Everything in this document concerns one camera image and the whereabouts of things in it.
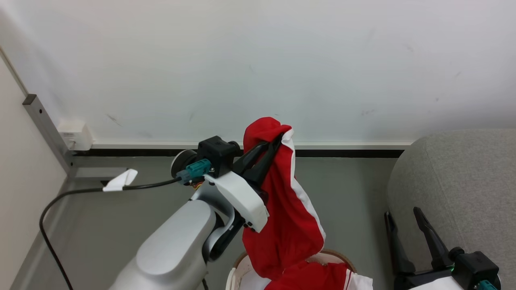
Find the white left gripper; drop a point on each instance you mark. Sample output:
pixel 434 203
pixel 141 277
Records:
pixel 242 199

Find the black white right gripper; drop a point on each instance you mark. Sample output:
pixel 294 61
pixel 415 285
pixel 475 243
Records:
pixel 427 282

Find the red jacket with white stripes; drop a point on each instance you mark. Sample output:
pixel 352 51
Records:
pixel 288 217

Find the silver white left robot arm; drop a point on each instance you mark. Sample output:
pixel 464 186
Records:
pixel 173 245

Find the white perforated laundry basket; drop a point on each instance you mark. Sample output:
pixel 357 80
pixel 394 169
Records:
pixel 242 266

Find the grey fabric sofa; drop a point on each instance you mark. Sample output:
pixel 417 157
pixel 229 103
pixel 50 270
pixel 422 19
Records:
pixel 463 181

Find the white and black baseboard strip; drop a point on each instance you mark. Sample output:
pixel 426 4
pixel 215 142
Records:
pixel 342 148

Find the white garment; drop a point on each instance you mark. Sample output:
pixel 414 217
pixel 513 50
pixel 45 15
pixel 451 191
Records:
pixel 252 282

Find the white tape tag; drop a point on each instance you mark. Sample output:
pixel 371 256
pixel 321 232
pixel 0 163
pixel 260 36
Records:
pixel 119 181

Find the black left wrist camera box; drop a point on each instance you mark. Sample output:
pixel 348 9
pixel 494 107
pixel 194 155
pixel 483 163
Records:
pixel 215 155

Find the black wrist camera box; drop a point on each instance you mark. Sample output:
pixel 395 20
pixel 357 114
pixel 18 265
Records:
pixel 215 155
pixel 477 268

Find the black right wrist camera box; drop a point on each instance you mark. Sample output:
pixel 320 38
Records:
pixel 477 268

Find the white wall socket box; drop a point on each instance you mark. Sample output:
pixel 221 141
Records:
pixel 76 135

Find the grey metal frame post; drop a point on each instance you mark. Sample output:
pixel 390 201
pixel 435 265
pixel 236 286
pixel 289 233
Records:
pixel 48 129

